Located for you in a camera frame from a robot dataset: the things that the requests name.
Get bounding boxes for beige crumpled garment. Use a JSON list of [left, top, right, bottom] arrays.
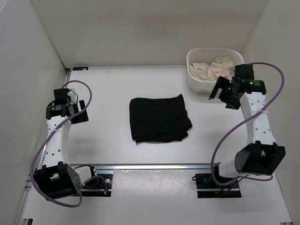
[[189, 56, 234, 81]]

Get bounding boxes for dark label sticker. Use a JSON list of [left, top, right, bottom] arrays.
[[72, 67, 89, 71]]

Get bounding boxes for white plastic basket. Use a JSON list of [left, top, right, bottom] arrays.
[[186, 47, 244, 94]]

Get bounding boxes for aluminium front rail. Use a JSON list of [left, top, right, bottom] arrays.
[[94, 163, 210, 170]]

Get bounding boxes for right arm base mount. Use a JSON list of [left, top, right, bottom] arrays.
[[191, 164, 242, 199]]

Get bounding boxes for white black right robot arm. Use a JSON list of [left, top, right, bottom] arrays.
[[209, 63, 286, 188]]

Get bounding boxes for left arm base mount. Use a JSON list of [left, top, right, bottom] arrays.
[[75, 166, 113, 197]]

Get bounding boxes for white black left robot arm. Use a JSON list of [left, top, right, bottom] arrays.
[[33, 88, 98, 199]]

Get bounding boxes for black trousers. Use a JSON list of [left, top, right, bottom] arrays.
[[129, 94, 193, 143]]

